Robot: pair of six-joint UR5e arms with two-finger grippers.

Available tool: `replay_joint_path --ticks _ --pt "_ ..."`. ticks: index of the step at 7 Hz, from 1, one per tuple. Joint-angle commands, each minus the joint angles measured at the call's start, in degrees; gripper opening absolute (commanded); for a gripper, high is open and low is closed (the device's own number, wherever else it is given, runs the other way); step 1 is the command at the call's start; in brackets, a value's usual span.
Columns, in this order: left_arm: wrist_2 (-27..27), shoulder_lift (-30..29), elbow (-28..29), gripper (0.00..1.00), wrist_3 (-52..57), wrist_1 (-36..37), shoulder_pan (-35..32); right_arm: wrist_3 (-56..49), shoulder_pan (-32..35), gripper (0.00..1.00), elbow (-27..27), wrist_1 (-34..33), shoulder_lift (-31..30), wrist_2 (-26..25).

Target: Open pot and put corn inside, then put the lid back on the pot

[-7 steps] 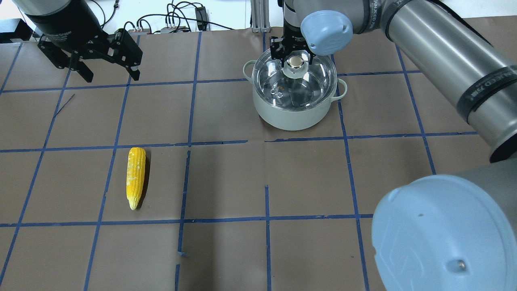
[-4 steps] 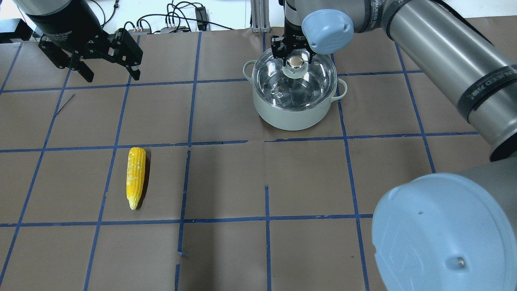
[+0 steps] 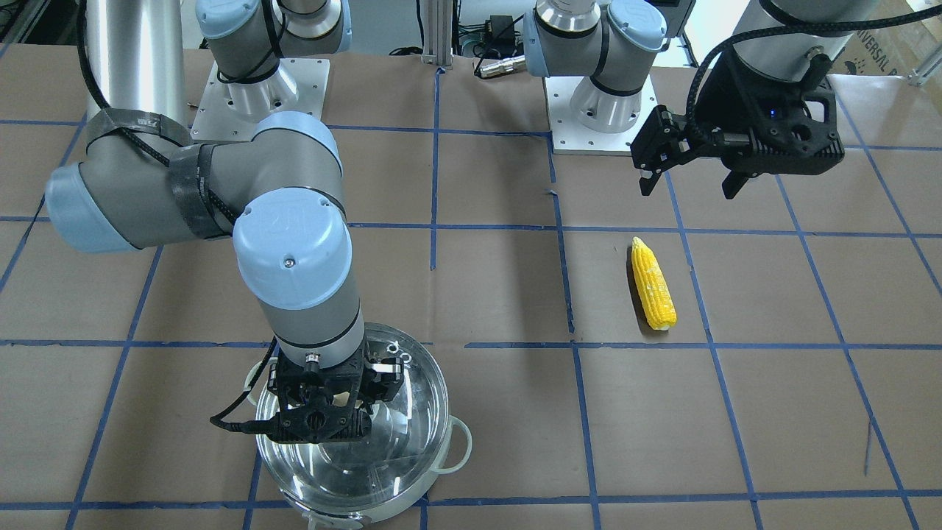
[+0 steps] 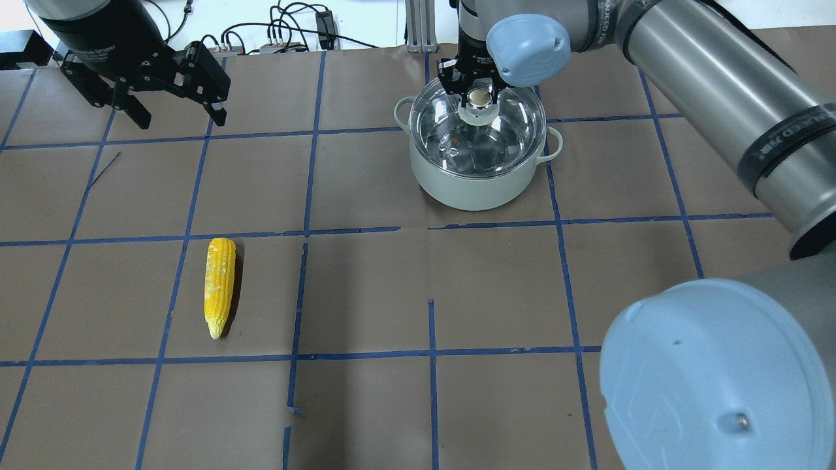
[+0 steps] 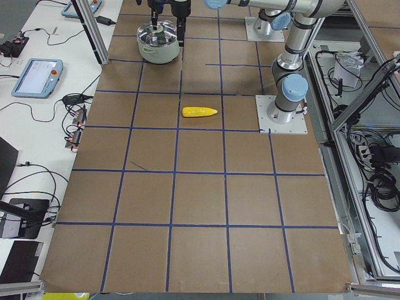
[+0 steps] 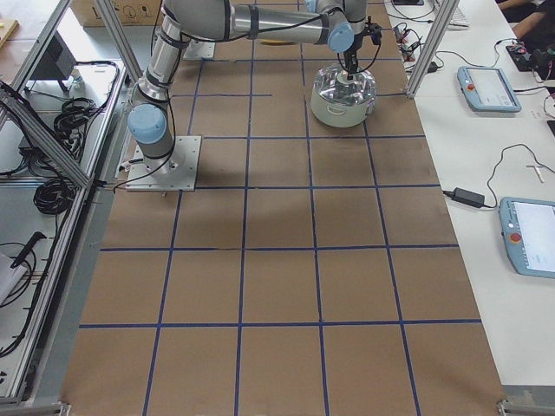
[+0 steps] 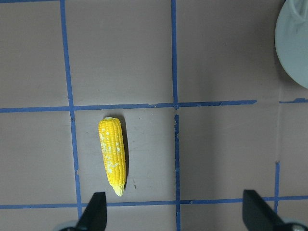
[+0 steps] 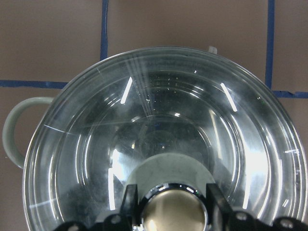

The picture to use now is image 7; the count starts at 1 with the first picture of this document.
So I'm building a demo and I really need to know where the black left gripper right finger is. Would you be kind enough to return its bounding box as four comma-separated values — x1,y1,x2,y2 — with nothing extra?
242,190,296,231

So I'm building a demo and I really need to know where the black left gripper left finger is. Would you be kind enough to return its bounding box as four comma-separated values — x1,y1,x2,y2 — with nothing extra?
76,192,106,231

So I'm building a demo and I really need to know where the yellow corn cob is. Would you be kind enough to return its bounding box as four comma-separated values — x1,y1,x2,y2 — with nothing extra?
98,117,126,197

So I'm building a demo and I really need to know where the pale green pot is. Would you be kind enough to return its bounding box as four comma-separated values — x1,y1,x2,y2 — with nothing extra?
275,0,308,88

